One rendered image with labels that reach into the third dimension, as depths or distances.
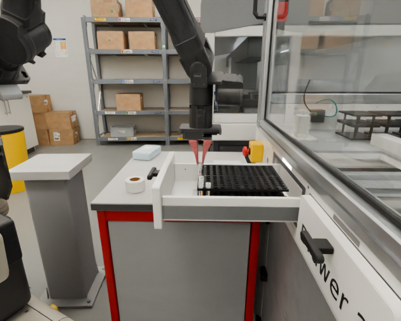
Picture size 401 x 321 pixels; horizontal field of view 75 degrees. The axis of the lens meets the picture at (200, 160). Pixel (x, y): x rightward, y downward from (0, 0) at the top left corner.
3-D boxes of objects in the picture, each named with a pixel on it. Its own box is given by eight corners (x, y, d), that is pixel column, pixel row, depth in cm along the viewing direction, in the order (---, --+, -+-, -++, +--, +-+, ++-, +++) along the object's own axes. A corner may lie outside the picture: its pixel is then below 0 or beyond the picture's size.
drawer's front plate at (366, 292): (374, 387, 30) (396, 314, 27) (295, 239, 58) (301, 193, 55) (389, 387, 30) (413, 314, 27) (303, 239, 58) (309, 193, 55)
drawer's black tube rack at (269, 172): (196, 211, 66) (196, 188, 64) (199, 184, 83) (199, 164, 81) (286, 213, 65) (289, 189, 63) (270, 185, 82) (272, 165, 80)
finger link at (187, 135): (184, 159, 72) (184, 125, 69) (211, 159, 72) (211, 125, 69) (182, 168, 66) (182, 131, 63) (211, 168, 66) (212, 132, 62)
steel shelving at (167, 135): (95, 146, 449) (79, 14, 387) (104, 139, 495) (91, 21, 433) (305, 144, 461) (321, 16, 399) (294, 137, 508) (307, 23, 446)
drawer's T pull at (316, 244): (316, 265, 38) (317, 257, 38) (299, 235, 45) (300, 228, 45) (340, 265, 38) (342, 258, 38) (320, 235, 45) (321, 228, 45)
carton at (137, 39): (129, 50, 412) (127, 30, 403) (133, 52, 442) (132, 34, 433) (155, 50, 413) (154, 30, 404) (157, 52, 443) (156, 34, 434)
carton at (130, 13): (125, 19, 399) (124, -3, 390) (130, 23, 429) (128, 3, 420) (153, 19, 400) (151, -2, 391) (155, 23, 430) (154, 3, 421)
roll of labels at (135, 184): (121, 189, 97) (121, 179, 96) (137, 183, 102) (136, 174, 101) (133, 195, 93) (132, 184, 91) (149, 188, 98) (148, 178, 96)
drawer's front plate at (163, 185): (154, 230, 61) (151, 186, 58) (170, 181, 89) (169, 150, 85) (161, 230, 61) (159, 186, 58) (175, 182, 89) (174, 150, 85)
